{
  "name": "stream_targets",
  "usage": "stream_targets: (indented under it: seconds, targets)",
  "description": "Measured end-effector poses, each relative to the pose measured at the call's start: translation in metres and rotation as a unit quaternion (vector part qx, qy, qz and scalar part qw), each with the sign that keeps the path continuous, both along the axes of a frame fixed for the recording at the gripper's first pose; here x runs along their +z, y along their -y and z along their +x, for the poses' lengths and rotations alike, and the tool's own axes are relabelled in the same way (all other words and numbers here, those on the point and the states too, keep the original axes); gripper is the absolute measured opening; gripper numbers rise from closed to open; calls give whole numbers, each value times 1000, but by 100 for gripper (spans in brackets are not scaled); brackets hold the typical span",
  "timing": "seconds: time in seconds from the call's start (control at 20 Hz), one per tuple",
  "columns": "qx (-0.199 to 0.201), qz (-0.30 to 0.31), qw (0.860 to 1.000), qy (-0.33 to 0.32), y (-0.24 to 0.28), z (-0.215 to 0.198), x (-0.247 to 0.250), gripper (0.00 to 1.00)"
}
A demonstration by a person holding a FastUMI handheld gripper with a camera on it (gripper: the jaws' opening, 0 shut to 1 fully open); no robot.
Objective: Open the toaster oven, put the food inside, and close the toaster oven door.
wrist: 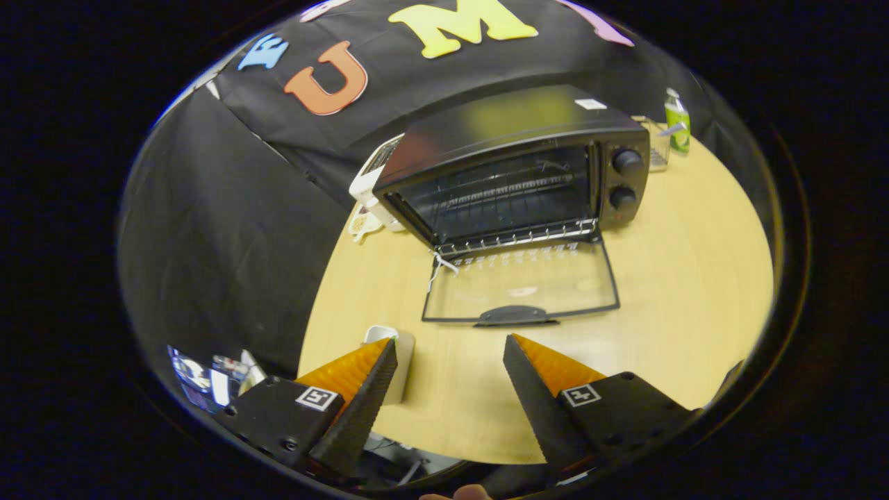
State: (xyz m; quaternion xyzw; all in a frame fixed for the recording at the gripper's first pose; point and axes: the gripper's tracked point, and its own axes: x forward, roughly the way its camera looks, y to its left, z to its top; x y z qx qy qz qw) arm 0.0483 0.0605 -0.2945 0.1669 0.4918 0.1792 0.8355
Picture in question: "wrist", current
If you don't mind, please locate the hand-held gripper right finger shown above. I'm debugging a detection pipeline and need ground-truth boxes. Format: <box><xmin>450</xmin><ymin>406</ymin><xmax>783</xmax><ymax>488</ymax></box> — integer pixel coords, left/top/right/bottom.
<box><xmin>503</xmin><ymin>333</ymin><xmax>702</xmax><ymax>480</ymax></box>

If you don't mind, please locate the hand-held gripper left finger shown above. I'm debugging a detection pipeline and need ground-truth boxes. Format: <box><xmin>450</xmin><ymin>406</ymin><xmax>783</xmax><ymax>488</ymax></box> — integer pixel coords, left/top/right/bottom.
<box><xmin>214</xmin><ymin>337</ymin><xmax>399</xmax><ymax>480</ymax></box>

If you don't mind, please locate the black toaster oven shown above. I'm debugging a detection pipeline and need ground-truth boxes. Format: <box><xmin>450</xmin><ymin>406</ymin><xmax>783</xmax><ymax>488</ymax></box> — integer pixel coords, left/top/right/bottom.
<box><xmin>372</xmin><ymin>85</ymin><xmax>651</xmax><ymax>327</ymax></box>

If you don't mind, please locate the white plastic tray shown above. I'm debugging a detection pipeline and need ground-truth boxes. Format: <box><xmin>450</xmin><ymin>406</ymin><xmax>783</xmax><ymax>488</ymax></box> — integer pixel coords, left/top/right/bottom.
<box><xmin>363</xmin><ymin>324</ymin><xmax>416</xmax><ymax>406</ymax></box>

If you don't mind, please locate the small beige object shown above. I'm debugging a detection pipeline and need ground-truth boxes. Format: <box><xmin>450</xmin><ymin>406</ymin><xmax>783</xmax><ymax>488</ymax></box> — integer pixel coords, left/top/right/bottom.
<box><xmin>347</xmin><ymin>208</ymin><xmax>384</xmax><ymax>244</ymax></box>

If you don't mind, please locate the white device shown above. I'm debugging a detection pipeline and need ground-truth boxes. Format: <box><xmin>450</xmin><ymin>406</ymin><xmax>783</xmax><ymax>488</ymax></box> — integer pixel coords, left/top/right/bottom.
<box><xmin>349</xmin><ymin>134</ymin><xmax>407</xmax><ymax>232</ymax></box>

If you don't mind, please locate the clear plastic container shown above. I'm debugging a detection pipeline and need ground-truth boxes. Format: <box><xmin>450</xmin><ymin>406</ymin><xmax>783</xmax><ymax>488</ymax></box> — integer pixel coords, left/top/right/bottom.
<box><xmin>633</xmin><ymin>115</ymin><xmax>671</xmax><ymax>173</ymax></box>

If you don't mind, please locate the green plastic bottle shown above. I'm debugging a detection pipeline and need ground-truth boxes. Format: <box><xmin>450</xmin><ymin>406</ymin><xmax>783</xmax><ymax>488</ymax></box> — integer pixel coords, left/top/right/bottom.
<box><xmin>663</xmin><ymin>88</ymin><xmax>692</xmax><ymax>155</ymax></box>

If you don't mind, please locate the metal wire oven rack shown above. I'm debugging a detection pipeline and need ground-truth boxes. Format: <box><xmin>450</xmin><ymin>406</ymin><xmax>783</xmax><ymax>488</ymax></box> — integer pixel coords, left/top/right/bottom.
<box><xmin>434</xmin><ymin>149</ymin><xmax>599</xmax><ymax>254</ymax></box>

